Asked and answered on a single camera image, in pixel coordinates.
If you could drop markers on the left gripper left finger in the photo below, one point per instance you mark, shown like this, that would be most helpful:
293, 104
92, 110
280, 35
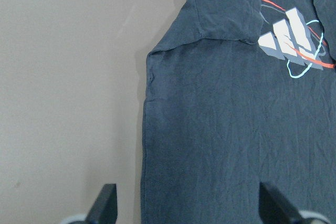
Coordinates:
104, 209

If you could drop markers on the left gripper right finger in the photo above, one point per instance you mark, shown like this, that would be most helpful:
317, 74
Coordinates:
274, 207

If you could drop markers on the black graphic t-shirt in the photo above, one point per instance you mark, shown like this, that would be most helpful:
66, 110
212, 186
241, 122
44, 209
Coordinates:
240, 92

